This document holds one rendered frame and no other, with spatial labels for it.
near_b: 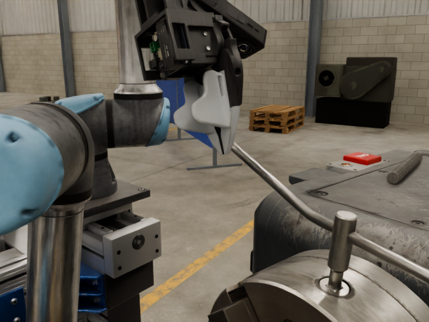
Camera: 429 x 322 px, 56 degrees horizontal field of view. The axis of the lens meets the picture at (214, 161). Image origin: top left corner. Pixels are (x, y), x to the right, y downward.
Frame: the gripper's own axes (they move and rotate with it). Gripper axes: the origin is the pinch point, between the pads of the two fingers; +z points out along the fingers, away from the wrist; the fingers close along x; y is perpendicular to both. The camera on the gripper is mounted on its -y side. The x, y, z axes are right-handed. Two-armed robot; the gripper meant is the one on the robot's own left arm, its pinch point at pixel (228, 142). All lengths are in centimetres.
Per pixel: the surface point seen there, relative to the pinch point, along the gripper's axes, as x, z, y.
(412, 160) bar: -5, 10, -51
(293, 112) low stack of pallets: -515, -77, -635
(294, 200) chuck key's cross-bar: 3.5, 8.3, -5.0
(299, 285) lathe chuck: 4.5, 17.0, -1.7
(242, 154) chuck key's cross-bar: -4.6, 1.6, -5.9
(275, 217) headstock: -11.9, 12.6, -16.7
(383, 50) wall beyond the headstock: -434, -184, -902
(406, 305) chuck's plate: 11.4, 21.3, -9.9
